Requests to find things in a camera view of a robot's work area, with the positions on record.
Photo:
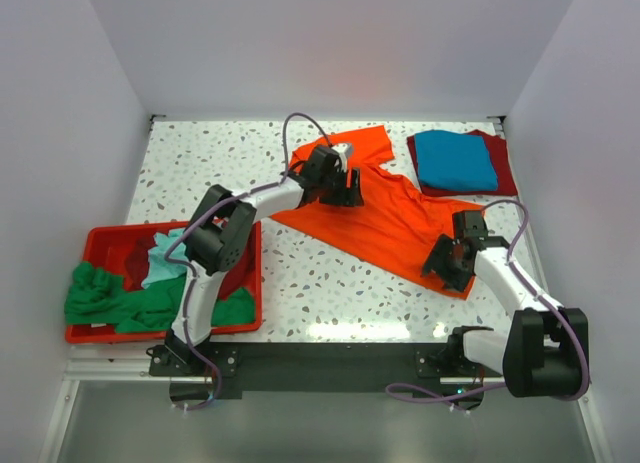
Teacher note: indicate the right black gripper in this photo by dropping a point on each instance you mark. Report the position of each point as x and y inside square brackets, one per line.
[445, 262]

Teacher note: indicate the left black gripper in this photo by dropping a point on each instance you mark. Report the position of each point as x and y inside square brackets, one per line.
[347, 189]

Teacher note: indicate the orange t shirt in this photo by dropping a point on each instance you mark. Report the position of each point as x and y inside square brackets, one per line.
[395, 229]

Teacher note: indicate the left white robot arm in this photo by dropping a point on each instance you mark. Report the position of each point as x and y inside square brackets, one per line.
[219, 230]

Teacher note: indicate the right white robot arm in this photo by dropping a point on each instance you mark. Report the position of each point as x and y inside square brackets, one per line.
[546, 351]

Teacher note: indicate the folded blue t shirt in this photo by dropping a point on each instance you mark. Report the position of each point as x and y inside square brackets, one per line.
[454, 162]

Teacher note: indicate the folded dark red t shirt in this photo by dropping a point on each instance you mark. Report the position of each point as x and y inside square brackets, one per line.
[498, 150]

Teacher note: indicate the light blue t shirt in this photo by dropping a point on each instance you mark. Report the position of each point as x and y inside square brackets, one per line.
[159, 268]

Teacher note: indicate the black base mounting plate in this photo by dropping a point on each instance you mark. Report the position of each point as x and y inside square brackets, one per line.
[218, 387]

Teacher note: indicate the red plastic bin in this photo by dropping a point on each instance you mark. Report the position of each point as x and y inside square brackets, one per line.
[241, 312]

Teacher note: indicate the green t shirt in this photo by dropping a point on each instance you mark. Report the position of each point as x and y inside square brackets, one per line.
[97, 296]

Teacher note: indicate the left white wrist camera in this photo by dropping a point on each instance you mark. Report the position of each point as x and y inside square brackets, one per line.
[344, 150]

